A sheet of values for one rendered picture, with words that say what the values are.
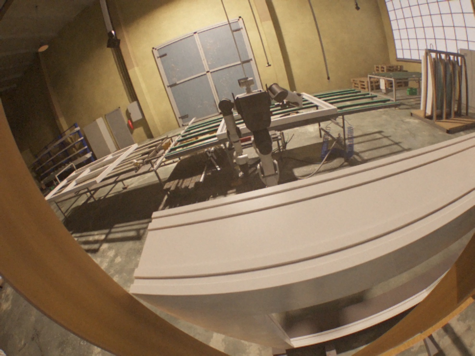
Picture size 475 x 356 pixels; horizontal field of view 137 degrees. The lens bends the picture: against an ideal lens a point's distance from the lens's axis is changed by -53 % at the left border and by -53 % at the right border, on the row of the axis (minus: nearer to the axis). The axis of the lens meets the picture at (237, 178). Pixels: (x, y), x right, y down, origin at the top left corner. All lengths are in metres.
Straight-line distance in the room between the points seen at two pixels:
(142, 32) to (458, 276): 10.17
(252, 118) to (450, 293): 1.46
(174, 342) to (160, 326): 0.02
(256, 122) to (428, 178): 1.43
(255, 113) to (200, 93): 7.49
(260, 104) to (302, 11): 8.41
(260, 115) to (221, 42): 7.48
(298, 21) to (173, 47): 5.45
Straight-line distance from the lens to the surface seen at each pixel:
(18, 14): 11.09
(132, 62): 9.64
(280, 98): 1.62
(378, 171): 0.15
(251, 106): 1.47
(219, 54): 8.78
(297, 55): 9.15
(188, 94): 9.05
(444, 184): 0.17
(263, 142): 1.53
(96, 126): 11.11
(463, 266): 0.25
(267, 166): 1.89
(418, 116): 5.55
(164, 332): 0.17
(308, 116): 2.38
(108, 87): 10.92
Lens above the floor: 1.55
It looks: 29 degrees down
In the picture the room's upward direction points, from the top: 18 degrees counter-clockwise
